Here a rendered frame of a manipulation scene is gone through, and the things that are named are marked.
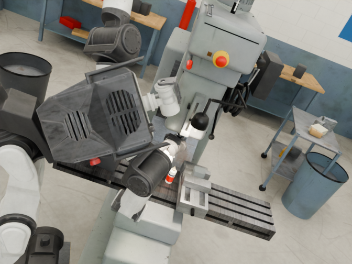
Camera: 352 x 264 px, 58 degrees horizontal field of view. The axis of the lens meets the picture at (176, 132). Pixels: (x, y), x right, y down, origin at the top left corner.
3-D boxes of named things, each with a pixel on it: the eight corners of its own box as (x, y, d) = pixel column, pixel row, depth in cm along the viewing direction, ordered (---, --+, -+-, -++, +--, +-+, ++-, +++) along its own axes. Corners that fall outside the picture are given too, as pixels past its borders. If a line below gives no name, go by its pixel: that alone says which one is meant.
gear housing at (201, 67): (234, 90, 132) (245, 68, 127) (180, 69, 130) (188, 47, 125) (231, 65, 161) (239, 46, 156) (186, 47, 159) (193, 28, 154)
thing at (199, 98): (187, 137, 145) (205, 98, 135) (179, 134, 145) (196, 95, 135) (188, 133, 149) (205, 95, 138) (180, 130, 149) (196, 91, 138)
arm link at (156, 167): (142, 206, 107) (157, 183, 98) (121, 189, 107) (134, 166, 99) (158, 185, 116) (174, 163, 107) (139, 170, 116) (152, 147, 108)
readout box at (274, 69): (267, 102, 168) (287, 66, 157) (251, 96, 167) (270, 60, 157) (262, 88, 185) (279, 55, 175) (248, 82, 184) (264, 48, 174)
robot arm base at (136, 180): (134, 203, 105) (156, 194, 98) (110, 173, 103) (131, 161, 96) (156, 177, 116) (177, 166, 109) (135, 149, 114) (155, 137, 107)
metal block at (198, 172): (201, 183, 171) (205, 174, 168) (190, 179, 170) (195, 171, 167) (201, 176, 176) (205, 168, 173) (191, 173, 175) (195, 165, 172)
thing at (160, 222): (174, 246, 166) (182, 232, 160) (111, 226, 163) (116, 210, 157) (182, 185, 209) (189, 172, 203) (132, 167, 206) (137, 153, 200)
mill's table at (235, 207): (269, 241, 175) (276, 232, 171) (52, 168, 165) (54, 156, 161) (263, 211, 195) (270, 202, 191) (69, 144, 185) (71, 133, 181)
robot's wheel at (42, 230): (21, 256, 171) (25, 232, 161) (23, 248, 175) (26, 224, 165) (60, 256, 178) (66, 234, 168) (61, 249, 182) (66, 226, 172)
